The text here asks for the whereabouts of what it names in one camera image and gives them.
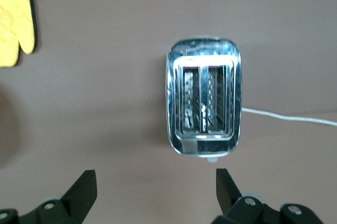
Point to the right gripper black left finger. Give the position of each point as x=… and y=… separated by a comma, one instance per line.
x=79, y=197

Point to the yellow quilted oven mitt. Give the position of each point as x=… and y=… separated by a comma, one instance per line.
x=13, y=19

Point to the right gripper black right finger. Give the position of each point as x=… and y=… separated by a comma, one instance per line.
x=231, y=200

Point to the beige chrome two-slot toaster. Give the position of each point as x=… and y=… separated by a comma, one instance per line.
x=172, y=103

